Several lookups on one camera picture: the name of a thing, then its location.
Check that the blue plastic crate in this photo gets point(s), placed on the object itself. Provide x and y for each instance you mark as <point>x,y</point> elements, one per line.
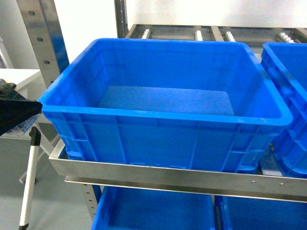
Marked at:
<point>286,65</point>
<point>198,105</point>

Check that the lower blue crate left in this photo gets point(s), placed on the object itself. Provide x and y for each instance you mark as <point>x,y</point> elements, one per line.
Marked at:
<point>139,209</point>

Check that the white black-tipped pole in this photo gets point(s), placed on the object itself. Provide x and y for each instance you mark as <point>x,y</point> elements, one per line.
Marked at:
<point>30,178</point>

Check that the lower blue crate right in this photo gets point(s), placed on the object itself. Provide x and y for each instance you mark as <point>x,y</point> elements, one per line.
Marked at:
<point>237,213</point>

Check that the metal shelf rack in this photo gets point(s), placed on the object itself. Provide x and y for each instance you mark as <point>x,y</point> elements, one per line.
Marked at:
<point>42,23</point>

